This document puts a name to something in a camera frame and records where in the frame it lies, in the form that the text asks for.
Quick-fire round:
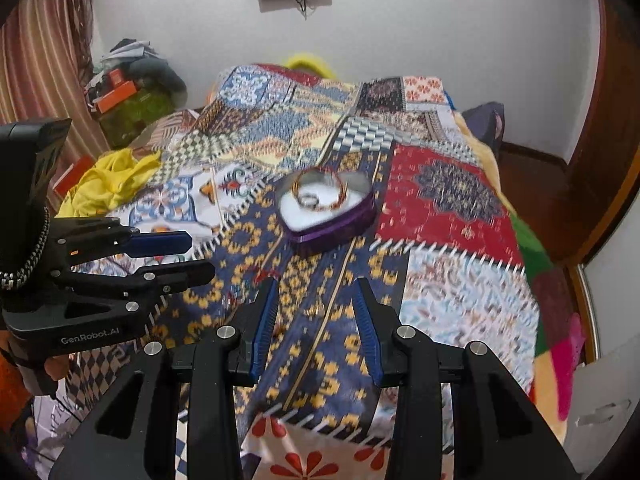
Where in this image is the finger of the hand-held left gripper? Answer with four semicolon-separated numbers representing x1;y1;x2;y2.
64;259;216;312
52;217;194;262

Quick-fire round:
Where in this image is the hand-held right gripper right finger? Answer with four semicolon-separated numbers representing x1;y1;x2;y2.
352;276;592;480

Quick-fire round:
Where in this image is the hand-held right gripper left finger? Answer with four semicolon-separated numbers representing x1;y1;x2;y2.
49;276;279;480

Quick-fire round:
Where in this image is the purple heart-shaped jewelry box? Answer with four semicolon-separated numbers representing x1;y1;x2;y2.
276;168;376;254

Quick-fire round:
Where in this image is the flat orange packet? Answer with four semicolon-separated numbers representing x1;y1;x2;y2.
53;155;96;197

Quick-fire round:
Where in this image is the thin wooden stick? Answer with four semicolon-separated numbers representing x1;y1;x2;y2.
209;164;224;227

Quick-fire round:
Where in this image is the yellow cloth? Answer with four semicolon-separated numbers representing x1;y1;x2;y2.
62;149;162;217

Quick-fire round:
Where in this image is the striped curtain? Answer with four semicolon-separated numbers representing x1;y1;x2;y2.
0;0;112;162

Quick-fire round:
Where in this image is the orange box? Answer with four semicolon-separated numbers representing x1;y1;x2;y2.
94;80;139;114

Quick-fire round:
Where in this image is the green bag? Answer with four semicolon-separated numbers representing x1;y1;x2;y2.
99;89;177;149

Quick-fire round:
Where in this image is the patchwork printed blanket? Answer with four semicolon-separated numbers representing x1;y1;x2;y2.
30;63;542;480

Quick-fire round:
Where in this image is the grey cloth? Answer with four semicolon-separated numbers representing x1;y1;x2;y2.
125;57;189;107

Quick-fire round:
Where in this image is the multicoloured fleece blanket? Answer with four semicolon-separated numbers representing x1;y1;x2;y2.
450;105;587;423

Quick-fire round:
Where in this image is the yellow fluffy item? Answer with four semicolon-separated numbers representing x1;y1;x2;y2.
285;51;335;79

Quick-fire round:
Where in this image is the purple pillow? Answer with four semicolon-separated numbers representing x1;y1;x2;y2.
462;102;506;154

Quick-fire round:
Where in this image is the white cardboard box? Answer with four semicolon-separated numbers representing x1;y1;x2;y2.
564;337;640;463

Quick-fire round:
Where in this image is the wooden door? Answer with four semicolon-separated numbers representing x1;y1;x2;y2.
499;0;640;263

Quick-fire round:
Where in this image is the orange beaded bracelet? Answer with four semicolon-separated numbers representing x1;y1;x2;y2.
292;168;350;210

